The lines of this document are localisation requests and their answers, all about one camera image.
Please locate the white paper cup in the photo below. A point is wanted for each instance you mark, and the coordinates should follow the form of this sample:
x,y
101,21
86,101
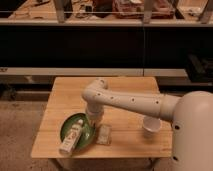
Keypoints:
x,y
151,126

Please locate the red tray of clutter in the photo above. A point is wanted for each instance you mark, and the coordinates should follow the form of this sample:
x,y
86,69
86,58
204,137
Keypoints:
x,y
135,9

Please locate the green ceramic bowl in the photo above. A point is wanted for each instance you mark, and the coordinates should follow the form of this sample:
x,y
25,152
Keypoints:
x,y
88,132

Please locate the long metal shelf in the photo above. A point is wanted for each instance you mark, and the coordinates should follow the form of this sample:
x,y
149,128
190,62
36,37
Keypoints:
x,y
99,13

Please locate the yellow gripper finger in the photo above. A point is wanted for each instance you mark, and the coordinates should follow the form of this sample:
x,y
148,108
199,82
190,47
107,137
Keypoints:
x,y
92,124

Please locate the wooden table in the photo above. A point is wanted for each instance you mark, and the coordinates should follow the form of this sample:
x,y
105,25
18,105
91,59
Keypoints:
x,y
127,140

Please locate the white plastic bottle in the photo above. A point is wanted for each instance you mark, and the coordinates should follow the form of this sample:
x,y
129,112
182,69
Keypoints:
x,y
71,139

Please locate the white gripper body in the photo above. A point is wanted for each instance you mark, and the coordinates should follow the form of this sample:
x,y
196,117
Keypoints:
x,y
95,114

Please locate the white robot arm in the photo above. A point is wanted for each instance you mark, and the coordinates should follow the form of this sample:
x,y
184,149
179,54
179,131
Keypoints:
x,y
191,117

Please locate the beige sponge block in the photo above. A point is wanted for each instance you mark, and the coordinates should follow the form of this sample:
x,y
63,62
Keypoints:
x,y
104,135

